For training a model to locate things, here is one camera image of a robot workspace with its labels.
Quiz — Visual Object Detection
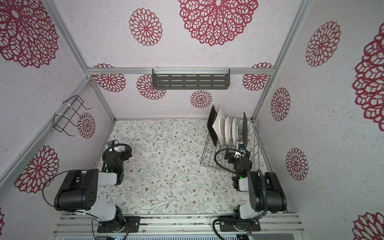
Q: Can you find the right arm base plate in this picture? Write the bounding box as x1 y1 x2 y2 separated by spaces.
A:
219 216 261 232

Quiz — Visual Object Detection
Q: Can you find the wire dish rack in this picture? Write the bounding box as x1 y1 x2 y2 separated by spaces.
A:
200 118 263 175

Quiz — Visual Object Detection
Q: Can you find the white round plate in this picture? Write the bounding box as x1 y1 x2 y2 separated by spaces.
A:
225 116 232 146

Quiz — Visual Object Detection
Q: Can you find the black wire wall basket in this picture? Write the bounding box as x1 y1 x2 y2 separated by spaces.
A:
52 95 91 137

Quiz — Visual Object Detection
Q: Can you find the aluminium mounting rail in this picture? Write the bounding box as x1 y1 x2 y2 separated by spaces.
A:
52 214 306 237

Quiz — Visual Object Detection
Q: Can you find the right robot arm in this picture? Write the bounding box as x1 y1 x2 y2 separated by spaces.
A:
225 142 287 220

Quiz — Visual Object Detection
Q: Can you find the black square floral plate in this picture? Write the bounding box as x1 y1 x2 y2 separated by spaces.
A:
207 106 218 147

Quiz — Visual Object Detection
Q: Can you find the grey wall shelf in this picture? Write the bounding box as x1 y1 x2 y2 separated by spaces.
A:
152 69 231 90

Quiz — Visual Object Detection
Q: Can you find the white square plate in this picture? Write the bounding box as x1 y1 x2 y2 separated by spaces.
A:
213 107 226 146

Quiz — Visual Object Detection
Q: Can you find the black square plate yellow rim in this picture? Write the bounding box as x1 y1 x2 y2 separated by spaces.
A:
242 112 248 148

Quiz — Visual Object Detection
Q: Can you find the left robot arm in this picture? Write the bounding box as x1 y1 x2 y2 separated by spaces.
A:
54 141 132 233

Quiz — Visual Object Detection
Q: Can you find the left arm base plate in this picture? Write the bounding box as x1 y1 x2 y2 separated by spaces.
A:
97 216 141 233

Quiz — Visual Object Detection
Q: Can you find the round plate red rim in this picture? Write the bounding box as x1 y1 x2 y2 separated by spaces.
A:
232 118 239 147

